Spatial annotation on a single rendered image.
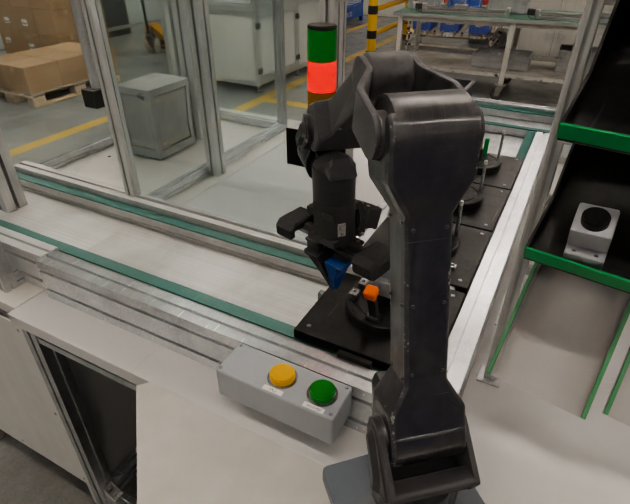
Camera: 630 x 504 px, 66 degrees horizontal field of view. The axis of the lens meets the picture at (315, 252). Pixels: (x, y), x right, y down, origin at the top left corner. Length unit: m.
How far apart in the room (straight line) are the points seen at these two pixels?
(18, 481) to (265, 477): 1.36
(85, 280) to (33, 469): 1.10
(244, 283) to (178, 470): 0.40
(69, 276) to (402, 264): 0.85
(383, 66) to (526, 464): 0.65
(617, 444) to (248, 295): 0.69
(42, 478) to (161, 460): 1.21
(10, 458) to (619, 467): 1.85
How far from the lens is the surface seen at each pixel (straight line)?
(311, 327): 0.85
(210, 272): 1.10
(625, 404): 0.81
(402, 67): 0.43
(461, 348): 0.88
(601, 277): 0.67
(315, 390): 0.75
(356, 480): 0.57
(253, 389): 0.79
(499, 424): 0.91
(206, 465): 0.83
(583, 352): 0.79
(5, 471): 2.11
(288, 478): 0.80
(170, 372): 0.97
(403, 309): 0.40
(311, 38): 0.87
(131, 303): 1.00
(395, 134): 0.34
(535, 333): 0.80
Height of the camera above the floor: 1.54
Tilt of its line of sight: 33 degrees down
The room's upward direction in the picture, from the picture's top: straight up
